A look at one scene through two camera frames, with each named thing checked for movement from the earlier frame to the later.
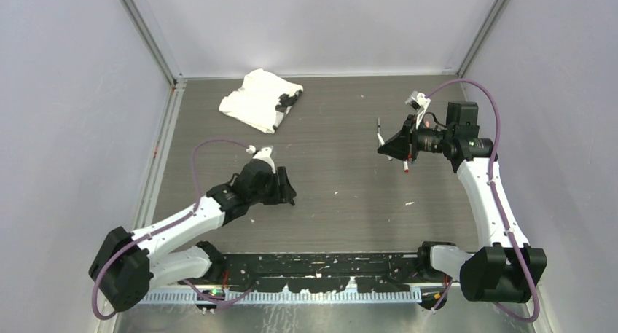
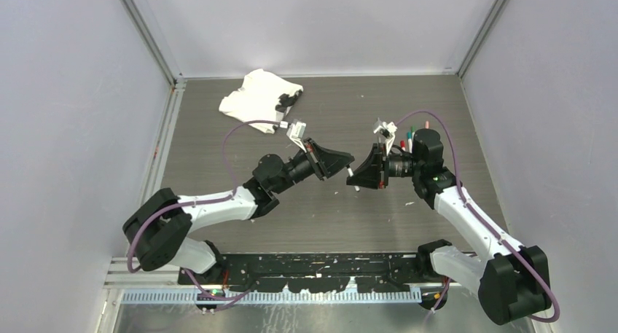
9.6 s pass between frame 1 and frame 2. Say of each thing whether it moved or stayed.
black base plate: stayed
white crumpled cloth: stayed
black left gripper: moved
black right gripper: moved
